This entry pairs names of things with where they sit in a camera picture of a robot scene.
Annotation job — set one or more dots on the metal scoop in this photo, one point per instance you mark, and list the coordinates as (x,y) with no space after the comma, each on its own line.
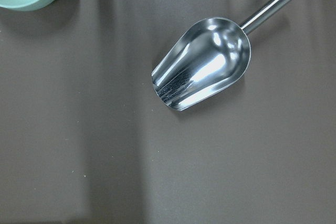
(209,57)

